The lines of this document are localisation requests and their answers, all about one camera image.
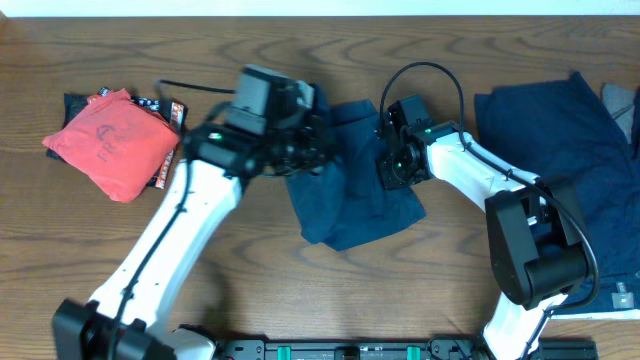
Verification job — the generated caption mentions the navy blue clothes pile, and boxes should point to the navy blue clothes pile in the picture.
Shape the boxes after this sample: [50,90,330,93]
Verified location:
[474,72,639,312]

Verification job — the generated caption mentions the navy blue shorts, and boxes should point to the navy blue shorts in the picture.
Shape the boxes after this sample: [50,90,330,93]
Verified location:
[286,84,426,251]

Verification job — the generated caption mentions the red folded t-shirt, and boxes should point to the red folded t-shirt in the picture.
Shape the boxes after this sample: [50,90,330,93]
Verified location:
[42,89,179,203]

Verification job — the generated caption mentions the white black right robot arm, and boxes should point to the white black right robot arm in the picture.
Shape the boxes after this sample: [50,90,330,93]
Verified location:
[378,119,600,359]

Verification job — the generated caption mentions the grey garment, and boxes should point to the grey garment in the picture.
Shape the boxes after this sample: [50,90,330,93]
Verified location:
[601,83,635,144]

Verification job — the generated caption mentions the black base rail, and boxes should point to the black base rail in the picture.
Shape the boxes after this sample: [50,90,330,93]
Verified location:
[214,338,599,360]

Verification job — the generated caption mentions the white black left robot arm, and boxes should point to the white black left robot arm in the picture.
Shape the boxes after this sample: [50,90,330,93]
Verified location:
[52,111,336,360]

